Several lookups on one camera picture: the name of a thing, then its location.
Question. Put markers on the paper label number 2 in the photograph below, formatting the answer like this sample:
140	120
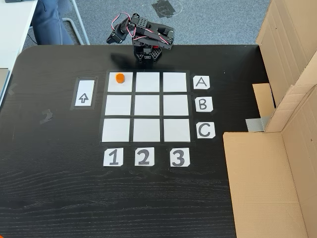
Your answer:
144	156

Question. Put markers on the paper label letter C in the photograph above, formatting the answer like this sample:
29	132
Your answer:
205	130

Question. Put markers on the black floor tape patch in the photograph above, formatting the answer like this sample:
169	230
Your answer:
163	8

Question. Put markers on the clear tape scraps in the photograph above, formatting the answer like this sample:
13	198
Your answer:
46	117

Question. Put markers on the chair with white frame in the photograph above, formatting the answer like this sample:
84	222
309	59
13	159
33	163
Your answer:
66	3

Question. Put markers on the paper label number 1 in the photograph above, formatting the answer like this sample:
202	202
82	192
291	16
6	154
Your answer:
113	157

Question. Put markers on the paper label letter A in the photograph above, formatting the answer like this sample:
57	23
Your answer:
201	82

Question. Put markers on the white arrow paper sheet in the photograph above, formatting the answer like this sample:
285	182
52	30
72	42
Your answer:
84	89

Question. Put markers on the round orange token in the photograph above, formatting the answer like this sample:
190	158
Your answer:
120	77

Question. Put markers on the paper label letter B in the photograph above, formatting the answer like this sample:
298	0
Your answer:
203	104

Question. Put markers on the light grey board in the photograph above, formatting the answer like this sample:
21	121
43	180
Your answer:
4	84

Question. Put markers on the red black table clamp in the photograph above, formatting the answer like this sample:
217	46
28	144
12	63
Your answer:
155	47

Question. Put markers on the black device on table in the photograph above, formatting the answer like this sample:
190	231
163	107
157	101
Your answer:
17	1

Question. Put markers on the white grid sheet black tape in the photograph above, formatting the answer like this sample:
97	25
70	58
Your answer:
147	105

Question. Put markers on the brown cardboard screen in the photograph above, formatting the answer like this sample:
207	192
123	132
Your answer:
260	186
284	49

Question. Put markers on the white side table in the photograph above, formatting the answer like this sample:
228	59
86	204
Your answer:
12	29

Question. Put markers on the grey duct tape piece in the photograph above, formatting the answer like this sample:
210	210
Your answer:
255	124

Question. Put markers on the paper label number 3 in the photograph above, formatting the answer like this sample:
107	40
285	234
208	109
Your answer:
179	157

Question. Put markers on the clear tape scrap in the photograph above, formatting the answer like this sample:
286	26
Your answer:
13	89

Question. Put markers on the person's leg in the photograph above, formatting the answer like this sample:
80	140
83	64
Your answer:
49	24

